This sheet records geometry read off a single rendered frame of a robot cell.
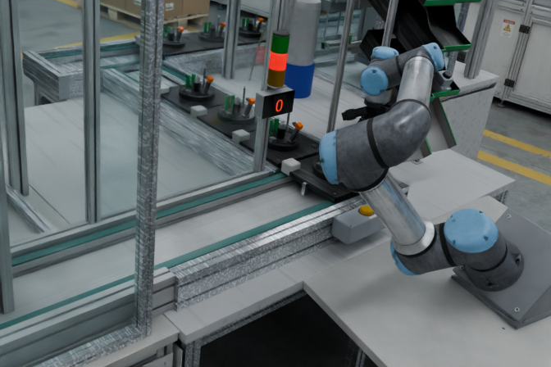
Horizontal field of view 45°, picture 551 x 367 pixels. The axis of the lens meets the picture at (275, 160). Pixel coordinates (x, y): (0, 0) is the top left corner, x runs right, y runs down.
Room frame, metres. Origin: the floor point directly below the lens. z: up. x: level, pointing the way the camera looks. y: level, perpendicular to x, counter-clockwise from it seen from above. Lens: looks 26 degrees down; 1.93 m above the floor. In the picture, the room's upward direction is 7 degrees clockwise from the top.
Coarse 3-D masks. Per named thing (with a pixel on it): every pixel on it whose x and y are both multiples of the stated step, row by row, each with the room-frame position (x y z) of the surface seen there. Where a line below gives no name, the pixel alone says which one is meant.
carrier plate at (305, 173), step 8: (304, 160) 1.99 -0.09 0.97; (312, 160) 1.99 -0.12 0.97; (304, 168) 1.93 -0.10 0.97; (296, 176) 1.87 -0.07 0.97; (304, 176) 1.87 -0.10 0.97; (312, 176) 1.88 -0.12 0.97; (312, 184) 1.82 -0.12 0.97; (320, 184) 1.83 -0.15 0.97; (328, 184) 1.83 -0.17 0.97; (336, 184) 1.84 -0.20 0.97; (320, 192) 1.80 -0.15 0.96; (328, 192) 1.79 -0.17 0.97; (336, 192) 1.79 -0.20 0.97; (344, 192) 1.80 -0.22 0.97; (352, 192) 1.81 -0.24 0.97; (328, 200) 1.77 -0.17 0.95; (336, 200) 1.76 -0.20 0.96
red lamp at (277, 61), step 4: (272, 52) 1.86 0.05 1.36; (272, 56) 1.85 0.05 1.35; (276, 56) 1.85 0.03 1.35; (280, 56) 1.85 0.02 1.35; (284, 56) 1.85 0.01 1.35; (272, 60) 1.85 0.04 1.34; (276, 60) 1.85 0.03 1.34; (280, 60) 1.85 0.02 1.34; (284, 60) 1.85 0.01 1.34; (272, 64) 1.85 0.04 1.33; (276, 64) 1.85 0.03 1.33; (280, 64) 1.85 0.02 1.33; (284, 64) 1.85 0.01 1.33; (272, 68) 1.85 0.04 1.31; (276, 68) 1.85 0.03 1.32; (280, 68) 1.85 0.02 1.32; (284, 68) 1.86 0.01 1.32
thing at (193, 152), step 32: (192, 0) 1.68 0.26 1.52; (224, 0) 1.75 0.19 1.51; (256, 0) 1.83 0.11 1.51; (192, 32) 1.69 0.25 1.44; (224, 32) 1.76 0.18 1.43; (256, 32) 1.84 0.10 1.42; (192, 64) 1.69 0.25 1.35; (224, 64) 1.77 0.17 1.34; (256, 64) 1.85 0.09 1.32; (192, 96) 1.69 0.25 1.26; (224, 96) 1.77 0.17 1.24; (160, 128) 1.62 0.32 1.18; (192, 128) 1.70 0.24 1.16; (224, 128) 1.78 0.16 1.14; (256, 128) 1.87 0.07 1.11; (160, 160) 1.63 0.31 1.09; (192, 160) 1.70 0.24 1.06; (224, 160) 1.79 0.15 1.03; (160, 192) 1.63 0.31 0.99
